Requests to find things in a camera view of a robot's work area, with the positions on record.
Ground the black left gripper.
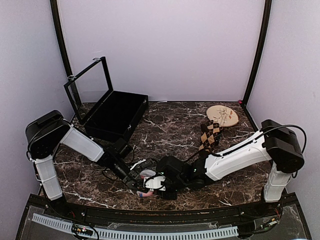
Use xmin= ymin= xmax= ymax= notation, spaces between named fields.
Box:
xmin=110 ymin=157 xmax=147 ymax=194

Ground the pink teal patterned sock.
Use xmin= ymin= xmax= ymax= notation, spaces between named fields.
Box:
xmin=136 ymin=169 xmax=160 ymax=198

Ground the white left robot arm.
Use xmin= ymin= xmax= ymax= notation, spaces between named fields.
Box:
xmin=25 ymin=110 xmax=145 ymax=218

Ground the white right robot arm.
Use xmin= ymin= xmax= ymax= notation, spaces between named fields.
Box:
xmin=156 ymin=119 xmax=306 ymax=217

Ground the black storage box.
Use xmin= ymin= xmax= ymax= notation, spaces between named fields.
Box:
xmin=83 ymin=90 xmax=149 ymax=142

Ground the brown argyle sock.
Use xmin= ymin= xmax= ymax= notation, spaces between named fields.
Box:
xmin=199 ymin=120 xmax=224 ymax=152

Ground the black box glass lid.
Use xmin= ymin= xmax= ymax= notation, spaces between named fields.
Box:
xmin=64 ymin=56 xmax=114 ymax=125

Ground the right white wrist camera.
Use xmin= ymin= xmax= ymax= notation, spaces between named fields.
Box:
xmin=143 ymin=175 xmax=166 ymax=191

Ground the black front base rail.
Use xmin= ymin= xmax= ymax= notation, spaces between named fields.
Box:
xmin=24 ymin=193 xmax=298 ymax=226

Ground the white slotted cable duct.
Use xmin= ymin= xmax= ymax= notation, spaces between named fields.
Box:
xmin=31 ymin=213 xmax=239 ymax=240

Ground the left black frame post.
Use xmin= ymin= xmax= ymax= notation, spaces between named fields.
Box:
xmin=50 ymin=0 xmax=73 ymax=82

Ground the black frame post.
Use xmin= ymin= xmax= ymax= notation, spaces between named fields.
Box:
xmin=50 ymin=0 xmax=73 ymax=82
xmin=241 ymin=0 xmax=272 ymax=108

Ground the right black frame post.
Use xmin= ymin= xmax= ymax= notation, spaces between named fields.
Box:
xmin=241 ymin=0 xmax=272 ymax=108

